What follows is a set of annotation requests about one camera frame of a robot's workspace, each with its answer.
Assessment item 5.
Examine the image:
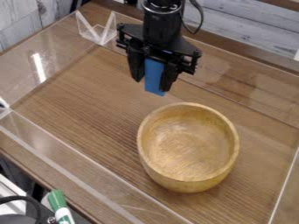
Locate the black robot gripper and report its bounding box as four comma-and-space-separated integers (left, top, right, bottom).
115, 7, 201, 92

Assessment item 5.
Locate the clear acrylic corner bracket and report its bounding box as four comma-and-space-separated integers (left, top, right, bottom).
74, 11, 117, 46

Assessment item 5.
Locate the green white marker pen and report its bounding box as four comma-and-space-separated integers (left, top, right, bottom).
46, 189, 75, 224

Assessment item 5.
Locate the clear acrylic tray wall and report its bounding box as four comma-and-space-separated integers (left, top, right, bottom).
0, 108, 192, 224

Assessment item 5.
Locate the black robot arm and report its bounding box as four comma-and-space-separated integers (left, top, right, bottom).
115, 0, 204, 96

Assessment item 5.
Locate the blue rectangular block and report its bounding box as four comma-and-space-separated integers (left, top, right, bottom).
144, 59, 164, 96

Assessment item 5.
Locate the brown wooden bowl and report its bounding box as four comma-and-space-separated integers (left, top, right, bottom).
135, 102, 240, 193

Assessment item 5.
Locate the black cable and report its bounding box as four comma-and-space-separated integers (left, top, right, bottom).
0, 195, 42, 224

